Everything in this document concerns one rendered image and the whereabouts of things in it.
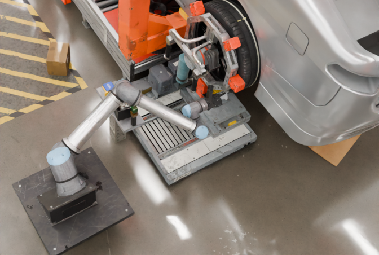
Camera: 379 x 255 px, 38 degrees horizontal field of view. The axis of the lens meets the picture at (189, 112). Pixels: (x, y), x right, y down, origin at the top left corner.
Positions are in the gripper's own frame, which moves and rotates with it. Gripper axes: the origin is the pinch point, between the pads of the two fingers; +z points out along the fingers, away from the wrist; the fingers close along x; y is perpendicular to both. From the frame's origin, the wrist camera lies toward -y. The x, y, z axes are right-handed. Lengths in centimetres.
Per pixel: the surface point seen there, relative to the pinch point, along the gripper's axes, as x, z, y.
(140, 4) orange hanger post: -15, -36, -76
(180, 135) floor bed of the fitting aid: -50, -25, 31
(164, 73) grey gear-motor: -51, -20, -19
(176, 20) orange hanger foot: -48, 1, -54
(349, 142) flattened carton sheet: -4, 98, 85
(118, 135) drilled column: -63, -69, 14
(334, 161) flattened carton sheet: 2, 74, 90
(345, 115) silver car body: 96, 18, 17
